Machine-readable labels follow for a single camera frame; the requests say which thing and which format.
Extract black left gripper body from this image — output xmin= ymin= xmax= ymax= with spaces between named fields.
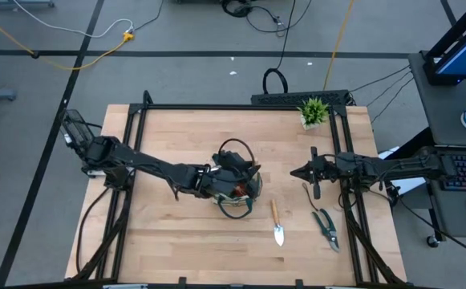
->
xmin=196 ymin=149 xmax=262 ymax=200

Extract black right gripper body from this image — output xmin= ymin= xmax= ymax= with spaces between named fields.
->
xmin=310 ymin=146 xmax=342 ymax=201

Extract green handled pruning shears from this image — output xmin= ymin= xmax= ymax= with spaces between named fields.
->
xmin=301 ymin=182 xmax=342 ymax=254

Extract narrow wooden handled trowel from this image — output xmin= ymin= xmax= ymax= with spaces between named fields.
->
xmin=270 ymin=199 xmax=286 ymax=248

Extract beige green canvas gardening bag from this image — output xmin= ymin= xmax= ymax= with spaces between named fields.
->
xmin=206 ymin=160 xmax=265 ymax=220

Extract artificial plant in white pot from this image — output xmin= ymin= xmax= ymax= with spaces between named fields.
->
xmin=298 ymin=97 xmax=330 ymax=131

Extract black perforated metal box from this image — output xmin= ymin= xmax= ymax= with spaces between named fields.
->
xmin=250 ymin=89 xmax=351 ymax=108

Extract white paper sheet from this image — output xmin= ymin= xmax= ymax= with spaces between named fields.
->
xmin=378 ymin=146 xmax=428 ymax=196

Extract grey desk cart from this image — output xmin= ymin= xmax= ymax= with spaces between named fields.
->
xmin=407 ymin=51 xmax=466 ymax=238

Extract black computer monitor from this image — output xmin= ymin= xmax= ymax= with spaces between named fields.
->
xmin=422 ymin=0 xmax=466 ymax=87

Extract black metal table frame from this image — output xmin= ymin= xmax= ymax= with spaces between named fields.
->
xmin=71 ymin=90 xmax=408 ymax=289

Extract thin black cable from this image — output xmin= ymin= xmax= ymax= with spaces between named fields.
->
xmin=348 ymin=65 xmax=412 ymax=95

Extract coiled black cable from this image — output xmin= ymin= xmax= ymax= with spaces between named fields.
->
xmin=261 ymin=0 xmax=298 ymax=96

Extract yellow cable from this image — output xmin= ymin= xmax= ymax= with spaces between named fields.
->
xmin=322 ymin=0 xmax=356 ymax=92
xmin=0 ymin=6 xmax=136 ymax=71

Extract black cable bundle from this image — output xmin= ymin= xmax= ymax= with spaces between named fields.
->
xmin=221 ymin=0 xmax=288 ymax=38

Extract white cable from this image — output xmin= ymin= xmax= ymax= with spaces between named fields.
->
xmin=11 ymin=0 xmax=135 ymax=39

